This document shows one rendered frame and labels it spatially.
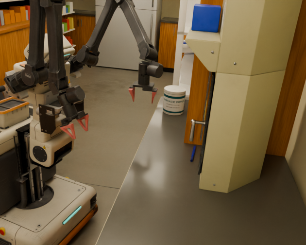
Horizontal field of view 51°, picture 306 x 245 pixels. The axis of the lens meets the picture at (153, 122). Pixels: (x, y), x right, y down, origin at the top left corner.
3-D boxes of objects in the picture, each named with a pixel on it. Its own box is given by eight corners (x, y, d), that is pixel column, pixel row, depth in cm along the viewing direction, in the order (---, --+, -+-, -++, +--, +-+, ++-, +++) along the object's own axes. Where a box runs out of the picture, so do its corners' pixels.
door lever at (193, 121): (202, 144, 122) (202, 140, 124) (205, 121, 118) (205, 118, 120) (188, 142, 123) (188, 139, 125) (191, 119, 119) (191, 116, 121)
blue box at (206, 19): (217, 29, 129) (220, 5, 125) (217, 32, 120) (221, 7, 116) (192, 26, 130) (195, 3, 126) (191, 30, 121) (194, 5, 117)
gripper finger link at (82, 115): (94, 127, 154) (87, 110, 152) (86, 133, 148) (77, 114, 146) (84, 130, 158) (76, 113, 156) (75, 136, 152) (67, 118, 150)
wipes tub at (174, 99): (184, 109, 202) (186, 86, 196) (182, 116, 190) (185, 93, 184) (163, 106, 204) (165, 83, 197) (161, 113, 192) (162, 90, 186)
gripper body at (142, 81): (152, 90, 158) (153, 75, 155) (132, 88, 159) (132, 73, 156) (154, 86, 164) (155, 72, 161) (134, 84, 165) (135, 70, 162)
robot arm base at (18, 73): (22, 72, 160) (2, 78, 149) (31, 65, 155) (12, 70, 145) (31, 87, 161) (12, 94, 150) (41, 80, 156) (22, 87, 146)
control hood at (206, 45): (215, 52, 135) (219, 28, 131) (216, 72, 106) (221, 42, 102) (188, 50, 137) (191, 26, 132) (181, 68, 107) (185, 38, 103)
